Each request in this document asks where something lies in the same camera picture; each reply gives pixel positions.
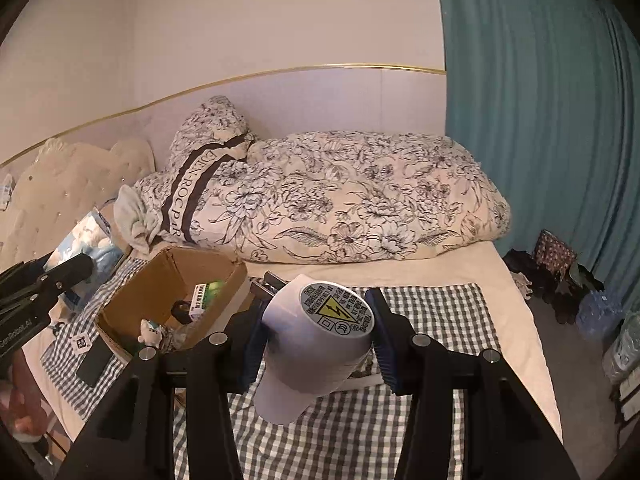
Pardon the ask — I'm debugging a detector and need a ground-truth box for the teal curtain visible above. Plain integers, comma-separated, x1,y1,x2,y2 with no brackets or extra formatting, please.
432,0,640,321

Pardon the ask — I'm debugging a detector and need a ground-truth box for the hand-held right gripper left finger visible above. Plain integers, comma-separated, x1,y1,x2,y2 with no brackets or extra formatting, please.
55,300,267,480

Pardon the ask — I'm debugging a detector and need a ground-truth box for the cream tufted headboard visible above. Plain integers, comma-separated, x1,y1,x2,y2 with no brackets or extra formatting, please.
0,137,156,271

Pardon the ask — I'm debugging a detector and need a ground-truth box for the green white medicine box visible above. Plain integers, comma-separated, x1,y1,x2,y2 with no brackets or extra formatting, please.
189,280,226,317

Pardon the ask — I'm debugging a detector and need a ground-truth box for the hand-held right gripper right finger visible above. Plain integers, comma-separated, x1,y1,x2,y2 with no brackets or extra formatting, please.
364,287,581,480

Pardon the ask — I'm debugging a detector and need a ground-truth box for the dark floral bag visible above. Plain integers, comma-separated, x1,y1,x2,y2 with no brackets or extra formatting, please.
532,229,578,276

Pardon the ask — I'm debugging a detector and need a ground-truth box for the white hair dryer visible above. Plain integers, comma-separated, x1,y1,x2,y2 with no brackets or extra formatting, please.
252,274,376,426

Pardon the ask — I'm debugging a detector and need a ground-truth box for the dark clothes pile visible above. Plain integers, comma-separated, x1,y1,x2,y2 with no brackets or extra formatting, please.
502,247,606,326

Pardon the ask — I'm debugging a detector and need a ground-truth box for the blue white tissue packet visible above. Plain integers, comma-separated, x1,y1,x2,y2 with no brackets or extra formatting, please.
50,207,132,311

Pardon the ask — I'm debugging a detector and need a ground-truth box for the cream bed mattress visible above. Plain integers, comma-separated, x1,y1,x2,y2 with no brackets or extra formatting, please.
20,240,563,480

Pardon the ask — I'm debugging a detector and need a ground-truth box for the black phone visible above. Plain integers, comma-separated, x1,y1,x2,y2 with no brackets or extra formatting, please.
75,345,118,388

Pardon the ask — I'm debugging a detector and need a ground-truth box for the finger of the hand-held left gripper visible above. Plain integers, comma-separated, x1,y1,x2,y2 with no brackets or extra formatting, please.
30,253,96,292
0,261,43,306

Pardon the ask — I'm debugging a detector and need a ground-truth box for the grey checkered cloth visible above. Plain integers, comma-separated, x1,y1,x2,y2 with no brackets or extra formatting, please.
40,255,503,480

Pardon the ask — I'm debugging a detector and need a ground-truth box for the floral duvet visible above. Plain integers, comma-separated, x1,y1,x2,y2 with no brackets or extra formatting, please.
132,96,513,265

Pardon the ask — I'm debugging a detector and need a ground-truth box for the person's left hand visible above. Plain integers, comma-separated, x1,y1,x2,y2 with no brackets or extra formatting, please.
0,350,46,441

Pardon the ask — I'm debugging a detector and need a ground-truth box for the pale green towel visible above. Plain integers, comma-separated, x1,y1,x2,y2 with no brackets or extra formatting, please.
114,184,166,256

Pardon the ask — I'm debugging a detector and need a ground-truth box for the white bear figurine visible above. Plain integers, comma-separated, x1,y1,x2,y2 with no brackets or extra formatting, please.
136,319,166,347

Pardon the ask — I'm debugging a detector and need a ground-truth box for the brown cardboard box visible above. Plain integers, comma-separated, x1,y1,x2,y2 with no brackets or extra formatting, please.
95,246,266,361

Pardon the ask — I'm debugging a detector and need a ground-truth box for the pale plastic bag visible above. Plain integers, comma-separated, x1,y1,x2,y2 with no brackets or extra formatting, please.
602,310,640,386

